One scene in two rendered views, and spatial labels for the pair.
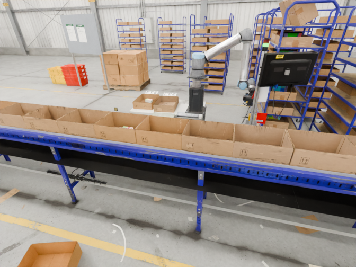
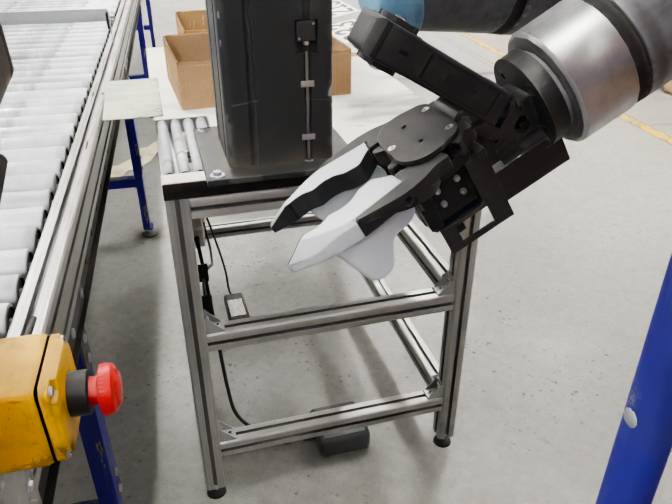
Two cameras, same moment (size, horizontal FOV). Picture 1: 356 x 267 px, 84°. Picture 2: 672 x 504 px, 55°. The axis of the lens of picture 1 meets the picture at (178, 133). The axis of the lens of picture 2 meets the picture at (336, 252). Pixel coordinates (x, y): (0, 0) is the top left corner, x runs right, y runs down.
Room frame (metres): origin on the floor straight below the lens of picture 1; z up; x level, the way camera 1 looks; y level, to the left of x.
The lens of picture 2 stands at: (2.06, -1.26, 1.17)
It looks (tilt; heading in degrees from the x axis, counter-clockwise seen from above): 30 degrees down; 61
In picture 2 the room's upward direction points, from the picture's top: straight up
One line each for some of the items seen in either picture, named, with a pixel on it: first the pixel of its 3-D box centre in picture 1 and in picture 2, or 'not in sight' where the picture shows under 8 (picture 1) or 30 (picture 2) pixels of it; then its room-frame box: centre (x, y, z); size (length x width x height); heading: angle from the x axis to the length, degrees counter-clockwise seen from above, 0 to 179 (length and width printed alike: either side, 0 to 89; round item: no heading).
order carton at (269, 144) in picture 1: (258, 144); not in sight; (1.28, -0.63, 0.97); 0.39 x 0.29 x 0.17; 74
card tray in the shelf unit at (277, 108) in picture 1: (277, 105); not in sight; (2.50, -1.36, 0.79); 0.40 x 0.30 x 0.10; 165
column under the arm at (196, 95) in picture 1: (196, 98); (268, 56); (2.49, -0.26, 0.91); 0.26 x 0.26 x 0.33; 77
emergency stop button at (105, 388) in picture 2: not in sight; (90, 391); (2.08, -0.86, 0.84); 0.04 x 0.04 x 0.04; 74
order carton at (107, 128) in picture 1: (123, 127); not in sight; (1.60, 0.50, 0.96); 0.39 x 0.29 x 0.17; 74
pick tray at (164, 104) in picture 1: (166, 103); (254, 63); (2.63, 0.15, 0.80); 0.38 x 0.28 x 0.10; 170
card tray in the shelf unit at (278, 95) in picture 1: (280, 90); not in sight; (2.51, -1.36, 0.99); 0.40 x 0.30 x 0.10; 161
